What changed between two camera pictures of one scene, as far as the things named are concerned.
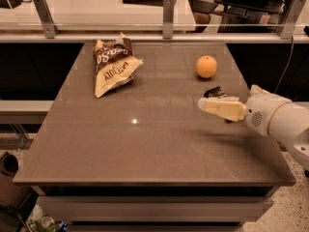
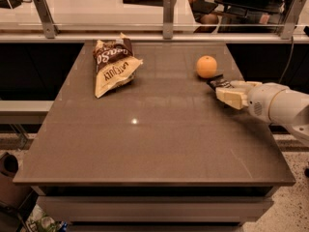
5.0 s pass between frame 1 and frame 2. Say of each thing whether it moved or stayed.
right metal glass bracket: stayed
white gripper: moved
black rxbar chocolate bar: moved
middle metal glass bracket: stayed
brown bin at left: stayed
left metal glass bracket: stayed
